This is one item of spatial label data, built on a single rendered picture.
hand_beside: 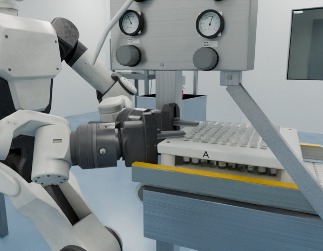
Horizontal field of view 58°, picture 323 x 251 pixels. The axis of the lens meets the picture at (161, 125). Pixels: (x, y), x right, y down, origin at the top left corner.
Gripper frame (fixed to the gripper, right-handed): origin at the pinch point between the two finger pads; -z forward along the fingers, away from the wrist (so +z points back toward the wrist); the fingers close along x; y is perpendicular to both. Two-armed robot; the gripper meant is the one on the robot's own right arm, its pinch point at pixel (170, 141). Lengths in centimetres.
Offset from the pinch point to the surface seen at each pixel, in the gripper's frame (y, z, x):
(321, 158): -0.6, -35.2, 6.4
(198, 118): -259, -83, 42
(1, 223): -132, 87, 82
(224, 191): 13.7, -6.3, 5.6
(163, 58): 11.4, 3.1, -16.1
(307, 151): -2.1, -32.8, 5.0
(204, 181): 11.9, -3.4, 4.2
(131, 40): 8.6, 7.7, -19.0
